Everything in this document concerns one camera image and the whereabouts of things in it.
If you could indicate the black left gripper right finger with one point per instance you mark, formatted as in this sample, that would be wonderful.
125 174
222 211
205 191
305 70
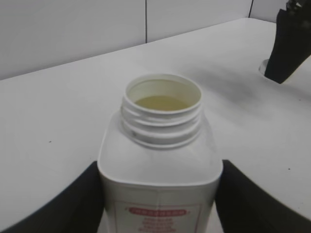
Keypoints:
243 207

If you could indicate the white bottle cap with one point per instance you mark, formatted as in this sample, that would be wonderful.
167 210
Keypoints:
263 66

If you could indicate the white yili changqing bottle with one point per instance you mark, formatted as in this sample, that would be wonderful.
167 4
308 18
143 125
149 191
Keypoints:
158 160

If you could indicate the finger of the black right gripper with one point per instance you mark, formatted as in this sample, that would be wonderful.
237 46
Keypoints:
292 44

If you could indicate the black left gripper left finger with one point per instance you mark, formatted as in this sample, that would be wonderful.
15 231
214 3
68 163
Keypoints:
77 209

